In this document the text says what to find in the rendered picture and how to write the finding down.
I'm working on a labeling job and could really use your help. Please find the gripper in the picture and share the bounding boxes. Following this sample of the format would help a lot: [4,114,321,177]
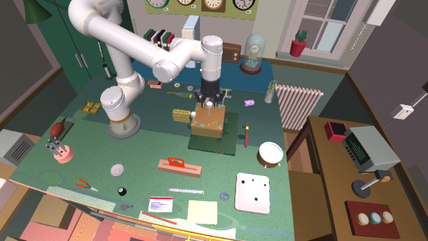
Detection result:
[195,79,229,110]

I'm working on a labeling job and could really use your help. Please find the brown clock movement body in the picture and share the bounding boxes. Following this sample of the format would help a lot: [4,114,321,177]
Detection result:
[190,101,227,139]

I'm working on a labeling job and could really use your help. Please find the brass bell block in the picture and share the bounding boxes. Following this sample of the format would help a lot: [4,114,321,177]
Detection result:
[171,108,192,124]

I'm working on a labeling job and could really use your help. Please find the glass dome clock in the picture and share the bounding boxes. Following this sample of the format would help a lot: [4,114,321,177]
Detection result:
[239,32,267,76]

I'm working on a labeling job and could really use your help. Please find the orange service tag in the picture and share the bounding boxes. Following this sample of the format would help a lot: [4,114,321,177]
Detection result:
[167,156,186,169]

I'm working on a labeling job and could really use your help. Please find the salmon slot block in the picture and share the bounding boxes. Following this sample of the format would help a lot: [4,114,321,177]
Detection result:
[157,159,203,179]

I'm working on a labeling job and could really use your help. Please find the brown round white-faced clock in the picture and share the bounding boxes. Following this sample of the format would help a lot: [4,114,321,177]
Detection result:
[256,141,285,169]

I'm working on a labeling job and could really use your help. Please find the pink stand with screwdrivers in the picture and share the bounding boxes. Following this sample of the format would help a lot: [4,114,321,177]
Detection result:
[45,138,75,165]

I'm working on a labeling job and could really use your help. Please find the green yellow-tipped screwdriver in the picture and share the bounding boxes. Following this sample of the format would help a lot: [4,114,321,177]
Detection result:
[167,91,197,100]

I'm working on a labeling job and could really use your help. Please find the blue bench mat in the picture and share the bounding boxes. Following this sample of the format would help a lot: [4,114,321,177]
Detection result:
[131,59,274,95]

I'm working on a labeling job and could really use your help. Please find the brown radio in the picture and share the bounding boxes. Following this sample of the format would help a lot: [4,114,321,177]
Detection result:
[221,42,243,65]

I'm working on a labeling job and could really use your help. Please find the glass jar with rods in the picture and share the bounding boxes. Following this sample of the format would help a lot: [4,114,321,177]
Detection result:
[264,79,279,104]

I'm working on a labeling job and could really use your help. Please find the pale blue white box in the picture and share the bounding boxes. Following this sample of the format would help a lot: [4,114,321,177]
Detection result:
[181,14,201,70]

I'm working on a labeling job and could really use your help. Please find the row of books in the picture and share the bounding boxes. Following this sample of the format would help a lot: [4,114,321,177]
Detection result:
[143,28,176,52]

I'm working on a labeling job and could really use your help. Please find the pale pink radiator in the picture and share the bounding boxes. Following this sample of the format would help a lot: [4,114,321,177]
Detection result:
[274,84,325,132]

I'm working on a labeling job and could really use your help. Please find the green poster with clocks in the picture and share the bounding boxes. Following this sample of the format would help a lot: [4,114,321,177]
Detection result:
[144,0,259,21]

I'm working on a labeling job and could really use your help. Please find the red pot with plant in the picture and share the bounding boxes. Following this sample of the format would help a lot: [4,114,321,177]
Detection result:
[289,29,309,58]

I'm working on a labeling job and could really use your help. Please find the white square plate with holes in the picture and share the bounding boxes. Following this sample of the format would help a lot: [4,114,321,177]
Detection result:
[234,172,271,216]

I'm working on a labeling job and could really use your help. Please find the clear oiler syringe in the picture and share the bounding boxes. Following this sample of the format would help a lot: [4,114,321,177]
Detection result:
[96,39,114,82]

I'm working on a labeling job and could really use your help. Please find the pale yellow paper sheet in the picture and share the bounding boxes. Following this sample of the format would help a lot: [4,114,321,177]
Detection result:
[186,199,219,226]

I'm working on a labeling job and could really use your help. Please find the white card with red band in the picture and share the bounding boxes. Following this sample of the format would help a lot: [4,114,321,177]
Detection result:
[148,195,175,214]

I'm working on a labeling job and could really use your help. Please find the brass parts tray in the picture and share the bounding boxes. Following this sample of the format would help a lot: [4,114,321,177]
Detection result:
[80,101,103,114]

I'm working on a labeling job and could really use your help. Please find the red open box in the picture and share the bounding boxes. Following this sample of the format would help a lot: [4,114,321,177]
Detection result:
[323,120,348,143]

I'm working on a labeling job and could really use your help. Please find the red pen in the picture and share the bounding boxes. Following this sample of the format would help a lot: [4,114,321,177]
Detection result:
[140,210,178,226]

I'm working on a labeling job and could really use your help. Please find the window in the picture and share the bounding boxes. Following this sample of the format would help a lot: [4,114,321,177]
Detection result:
[276,0,373,69]

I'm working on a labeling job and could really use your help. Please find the green cupboard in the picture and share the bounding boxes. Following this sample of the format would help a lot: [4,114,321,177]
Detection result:
[35,0,135,95]

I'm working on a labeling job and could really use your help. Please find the brown side table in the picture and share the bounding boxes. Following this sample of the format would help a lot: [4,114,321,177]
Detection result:
[286,114,428,241]

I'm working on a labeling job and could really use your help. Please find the red rubber blower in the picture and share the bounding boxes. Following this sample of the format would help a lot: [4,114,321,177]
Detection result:
[49,116,68,139]

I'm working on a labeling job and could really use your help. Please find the grey test instrument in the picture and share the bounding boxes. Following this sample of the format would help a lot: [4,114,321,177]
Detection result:
[341,125,402,175]

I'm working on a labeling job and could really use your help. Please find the brown cardboard box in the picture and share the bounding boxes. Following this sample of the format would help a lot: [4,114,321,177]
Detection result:
[29,193,78,231]

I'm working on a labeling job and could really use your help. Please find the green lamp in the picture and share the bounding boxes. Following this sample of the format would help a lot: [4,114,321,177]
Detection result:
[22,0,73,25]

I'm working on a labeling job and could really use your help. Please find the grey vented machine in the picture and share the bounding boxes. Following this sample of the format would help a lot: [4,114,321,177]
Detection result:
[0,128,36,169]

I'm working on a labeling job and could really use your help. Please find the teal watch dial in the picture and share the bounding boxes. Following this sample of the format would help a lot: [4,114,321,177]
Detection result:
[368,212,383,226]

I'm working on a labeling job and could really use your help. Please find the dark red tray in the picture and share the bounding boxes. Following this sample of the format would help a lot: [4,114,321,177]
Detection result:
[344,199,401,240]

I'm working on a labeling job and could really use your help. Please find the dark green base plate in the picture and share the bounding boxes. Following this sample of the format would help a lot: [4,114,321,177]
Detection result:
[187,111,239,157]

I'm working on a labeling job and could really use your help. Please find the red-handled pliers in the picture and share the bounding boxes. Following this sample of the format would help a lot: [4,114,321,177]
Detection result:
[74,177,100,193]

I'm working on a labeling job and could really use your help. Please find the white wall box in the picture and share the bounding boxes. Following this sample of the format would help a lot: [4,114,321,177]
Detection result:
[389,103,415,121]

